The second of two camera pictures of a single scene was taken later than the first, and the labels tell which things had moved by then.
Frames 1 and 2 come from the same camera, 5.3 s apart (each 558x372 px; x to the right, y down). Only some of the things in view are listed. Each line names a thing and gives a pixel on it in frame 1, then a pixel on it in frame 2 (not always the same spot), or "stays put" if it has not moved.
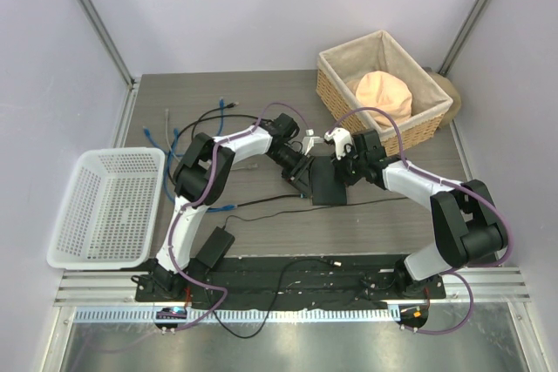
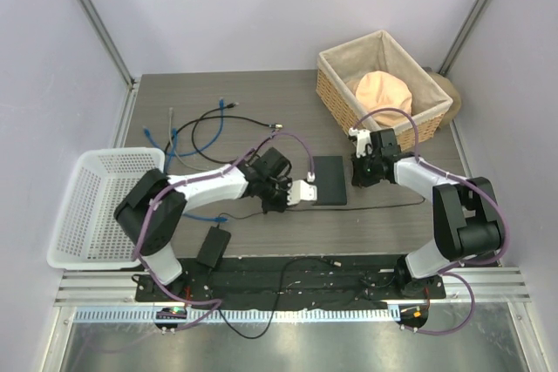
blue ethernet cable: (147, 131) stays put
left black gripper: (301, 178) -> (282, 204)
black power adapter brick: (215, 247) stays put
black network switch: (326, 189) stays put
